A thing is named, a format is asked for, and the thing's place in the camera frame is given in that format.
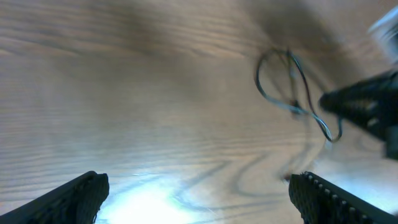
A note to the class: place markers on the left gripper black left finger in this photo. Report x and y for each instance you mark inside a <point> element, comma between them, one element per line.
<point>77,201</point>

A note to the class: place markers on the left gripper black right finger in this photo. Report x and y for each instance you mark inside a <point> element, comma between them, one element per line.
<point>321,202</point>

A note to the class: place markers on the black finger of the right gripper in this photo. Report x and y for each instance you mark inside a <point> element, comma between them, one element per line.
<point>370,104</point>

